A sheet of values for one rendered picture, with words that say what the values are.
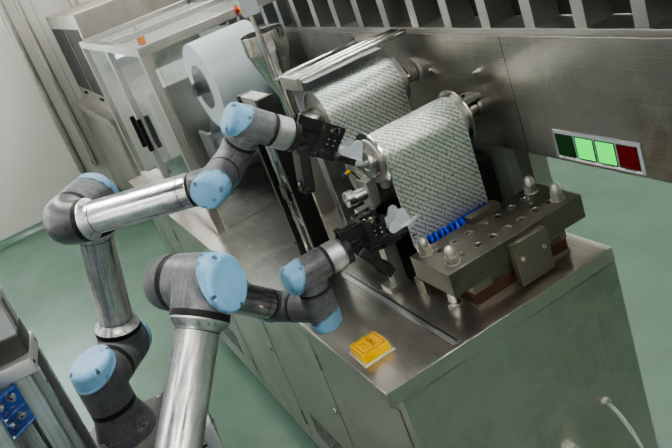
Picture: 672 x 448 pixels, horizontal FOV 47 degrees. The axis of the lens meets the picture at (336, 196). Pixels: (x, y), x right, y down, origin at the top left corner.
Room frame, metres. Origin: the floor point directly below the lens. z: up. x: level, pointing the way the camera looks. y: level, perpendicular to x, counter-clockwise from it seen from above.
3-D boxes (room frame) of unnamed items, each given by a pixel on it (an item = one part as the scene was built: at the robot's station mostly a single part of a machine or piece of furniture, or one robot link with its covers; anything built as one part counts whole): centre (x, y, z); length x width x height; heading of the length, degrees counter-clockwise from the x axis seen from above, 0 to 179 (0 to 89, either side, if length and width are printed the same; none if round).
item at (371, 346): (1.51, 0.05, 0.91); 0.07 x 0.07 x 0.02; 21
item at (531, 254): (1.55, -0.38, 0.97); 0.10 x 0.03 x 0.11; 111
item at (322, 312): (1.60, 0.14, 1.01); 0.11 x 0.08 x 0.11; 53
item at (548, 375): (2.64, 0.17, 0.43); 2.52 x 0.64 x 0.86; 21
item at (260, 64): (2.46, 0.04, 1.19); 0.14 x 0.14 x 0.57
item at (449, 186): (1.73, -0.25, 1.11); 0.23 x 0.01 x 0.18; 111
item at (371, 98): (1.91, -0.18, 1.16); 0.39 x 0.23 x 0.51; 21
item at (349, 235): (1.65, -0.03, 1.12); 0.12 x 0.08 x 0.09; 111
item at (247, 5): (2.27, 0.05, 1.66); 0.07 x 0.07 x 0.10; 6
